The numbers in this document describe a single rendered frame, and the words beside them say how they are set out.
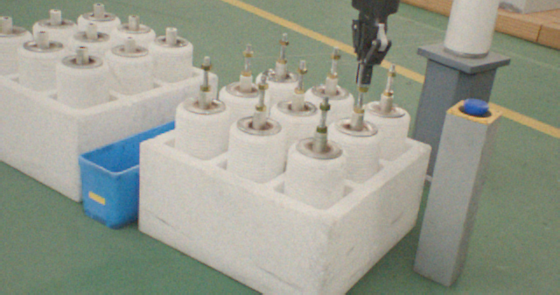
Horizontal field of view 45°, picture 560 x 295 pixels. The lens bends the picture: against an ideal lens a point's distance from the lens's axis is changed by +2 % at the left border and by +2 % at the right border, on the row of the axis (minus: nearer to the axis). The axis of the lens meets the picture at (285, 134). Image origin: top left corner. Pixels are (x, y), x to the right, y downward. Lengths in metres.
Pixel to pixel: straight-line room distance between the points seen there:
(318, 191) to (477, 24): 0.60
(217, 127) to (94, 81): 0.30
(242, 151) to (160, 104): 0.39
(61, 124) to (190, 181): 0.31
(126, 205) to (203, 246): 0.18
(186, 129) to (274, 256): 0.26
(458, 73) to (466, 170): 0.38
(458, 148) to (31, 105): 0.81
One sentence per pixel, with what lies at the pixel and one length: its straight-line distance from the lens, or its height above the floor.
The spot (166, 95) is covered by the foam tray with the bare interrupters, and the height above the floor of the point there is 0.17.
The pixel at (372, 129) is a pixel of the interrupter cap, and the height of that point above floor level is 0.25.
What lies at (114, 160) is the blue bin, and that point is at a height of 0.08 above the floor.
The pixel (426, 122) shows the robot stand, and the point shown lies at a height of 0.14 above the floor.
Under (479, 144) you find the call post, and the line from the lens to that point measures 1.11.
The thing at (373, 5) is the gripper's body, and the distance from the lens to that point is 1.05.
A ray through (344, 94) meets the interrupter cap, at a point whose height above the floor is 0.25.
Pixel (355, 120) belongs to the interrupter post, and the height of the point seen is 0.27.
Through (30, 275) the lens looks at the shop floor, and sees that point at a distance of 1.19.
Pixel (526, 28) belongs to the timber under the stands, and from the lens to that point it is 3.05.
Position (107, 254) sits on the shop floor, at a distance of 1.22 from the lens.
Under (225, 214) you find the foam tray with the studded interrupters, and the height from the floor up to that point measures 0.12.
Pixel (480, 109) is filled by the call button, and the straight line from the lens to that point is 1.12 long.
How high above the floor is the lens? 0.69
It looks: 24 degrees down
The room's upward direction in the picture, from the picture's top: 6 degrees clockwise
